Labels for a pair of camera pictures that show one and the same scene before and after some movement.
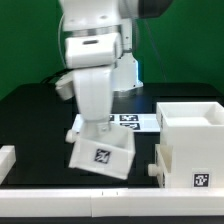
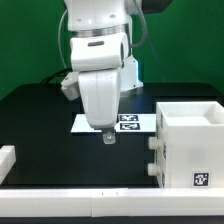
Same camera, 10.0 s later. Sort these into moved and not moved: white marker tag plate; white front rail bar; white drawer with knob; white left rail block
Moved: white drawer with knob
Not moved: white front rail bar; white left rail block; white marker tag plate
